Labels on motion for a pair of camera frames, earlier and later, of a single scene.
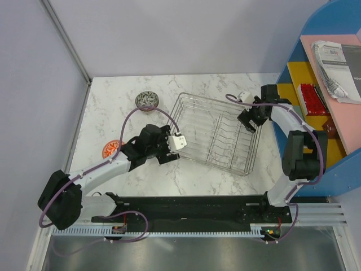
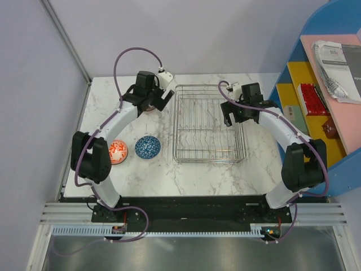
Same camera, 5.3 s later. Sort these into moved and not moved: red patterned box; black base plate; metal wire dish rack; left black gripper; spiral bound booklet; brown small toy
Moved: metal wire dish rack; left black gripper
Not moved: brown small toy; black base plate; spiral bound booklet; red patterned box
